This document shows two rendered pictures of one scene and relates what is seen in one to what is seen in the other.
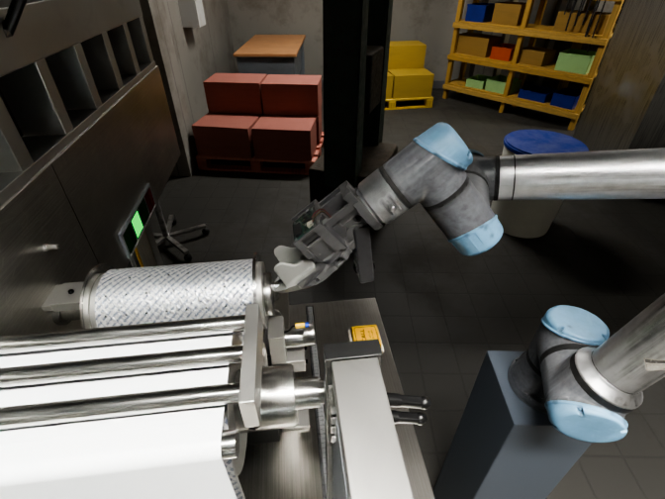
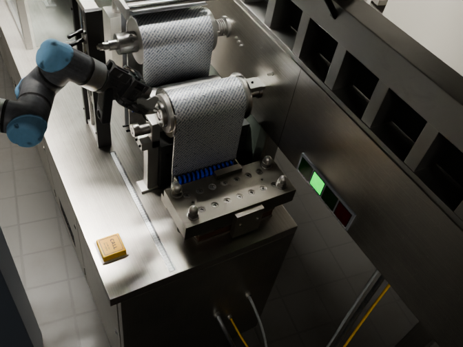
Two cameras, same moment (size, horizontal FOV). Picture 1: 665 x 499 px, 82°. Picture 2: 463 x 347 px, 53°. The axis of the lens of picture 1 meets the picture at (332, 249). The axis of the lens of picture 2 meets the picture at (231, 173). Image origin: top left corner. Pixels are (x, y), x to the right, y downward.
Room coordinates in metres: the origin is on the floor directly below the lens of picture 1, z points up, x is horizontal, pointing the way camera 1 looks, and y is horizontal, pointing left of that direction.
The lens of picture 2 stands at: (1.47, -0.20, 2.14)
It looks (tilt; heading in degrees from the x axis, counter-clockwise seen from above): 47 degrees down; 150
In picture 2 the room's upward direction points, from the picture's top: 12 degrees clockwise
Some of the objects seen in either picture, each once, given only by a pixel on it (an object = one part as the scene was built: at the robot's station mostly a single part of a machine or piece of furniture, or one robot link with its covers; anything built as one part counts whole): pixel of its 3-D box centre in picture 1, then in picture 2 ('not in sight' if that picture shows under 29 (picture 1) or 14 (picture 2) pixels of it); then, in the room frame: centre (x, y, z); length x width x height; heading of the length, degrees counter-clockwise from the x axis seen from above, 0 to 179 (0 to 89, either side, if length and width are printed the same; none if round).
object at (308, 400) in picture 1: (323, 391); (107, 45); (0.24, 0.01, 1.33); 0.06 x 0.03 x 0.03; 97
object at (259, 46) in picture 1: (275, 75); not in sight; (5.74, 0.79, 0.41); 1.46 x 0.75 x 0.81; 179
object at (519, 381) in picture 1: (548, 372); not in sight; (0.53, -0.50, 0.95); 0.15 x 0.15 x 0.10
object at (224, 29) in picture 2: not in sight; (216, 27); (0.19, 0.38, 1.33); 0.07 x 0.07 x 0.07; 7
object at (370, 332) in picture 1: (365, 338); (111, 246); (0.66, -0.09, 0.91); 0.07 x 0.07 x 0.02; 7
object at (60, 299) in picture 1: (68, 295); (253, 83); (0.44, 0.42, 1.28); 0.06 x 0.05 x 0.02; 97
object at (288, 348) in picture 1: (292, 378); (147, 155); (0.45, 0.08, 1.05); 0.06 x 0.05 x 0.31; 97
